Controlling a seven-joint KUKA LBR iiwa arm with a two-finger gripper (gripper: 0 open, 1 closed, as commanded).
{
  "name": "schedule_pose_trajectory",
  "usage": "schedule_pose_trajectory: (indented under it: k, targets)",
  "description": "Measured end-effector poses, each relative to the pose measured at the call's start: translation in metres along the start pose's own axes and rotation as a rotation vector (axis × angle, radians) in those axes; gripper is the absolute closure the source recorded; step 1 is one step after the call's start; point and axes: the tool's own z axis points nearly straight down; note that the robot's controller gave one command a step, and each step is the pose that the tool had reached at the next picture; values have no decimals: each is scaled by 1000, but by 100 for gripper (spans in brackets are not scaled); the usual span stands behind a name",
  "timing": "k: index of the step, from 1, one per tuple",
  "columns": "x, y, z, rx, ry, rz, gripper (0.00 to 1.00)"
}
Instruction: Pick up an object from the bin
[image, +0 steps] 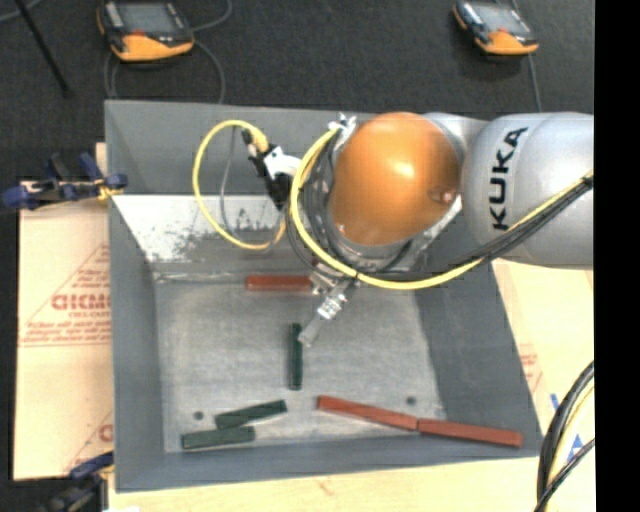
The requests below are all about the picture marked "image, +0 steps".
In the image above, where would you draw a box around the dark green flat block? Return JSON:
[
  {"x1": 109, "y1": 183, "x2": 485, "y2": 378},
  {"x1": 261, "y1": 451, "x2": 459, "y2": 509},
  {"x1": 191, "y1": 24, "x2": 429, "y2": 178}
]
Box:
[
  {"x1": 214, "y1": 399, "x2": 289, "y2": 431},
  {"x1": 287, "y1": 322, "x2": 305, "y2": 392},
  {"x1": 180, "y1": 425, "x2": 257, "y2": 451}
]

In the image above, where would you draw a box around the black cylinder on white bracket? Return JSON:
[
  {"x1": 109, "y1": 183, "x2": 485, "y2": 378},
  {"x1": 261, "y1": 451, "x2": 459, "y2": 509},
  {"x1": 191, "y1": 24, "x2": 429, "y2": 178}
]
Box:
[{"x1": 247, "y1": 141, "x2": 302, "y2": 211}]

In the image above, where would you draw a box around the red-brown flat block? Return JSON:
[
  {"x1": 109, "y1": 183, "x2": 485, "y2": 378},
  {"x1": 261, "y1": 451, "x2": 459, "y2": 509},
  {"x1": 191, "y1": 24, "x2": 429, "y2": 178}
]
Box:
[
  {"x1": 315, "y1": 395, "x2": 419, "y2": 432},
  {"x1": 416, "y1": 417, "x2": 525, "y2": 449},
  {"x1": 245, "y1": 274, "x2": 314, "y2": 293}
]

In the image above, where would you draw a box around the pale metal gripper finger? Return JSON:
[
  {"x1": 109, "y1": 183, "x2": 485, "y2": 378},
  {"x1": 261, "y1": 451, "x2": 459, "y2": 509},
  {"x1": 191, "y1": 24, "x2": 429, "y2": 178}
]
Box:
[{"x1": 297, "y1": 291, "x2": 350, "y2": 348}]

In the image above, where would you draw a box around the grey metal bin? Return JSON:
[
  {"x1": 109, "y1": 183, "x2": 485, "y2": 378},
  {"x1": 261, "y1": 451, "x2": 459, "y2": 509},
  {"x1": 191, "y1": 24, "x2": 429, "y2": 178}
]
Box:
[{"x1": 103, "y1": 99, "x2": 544, "y2": 493}]

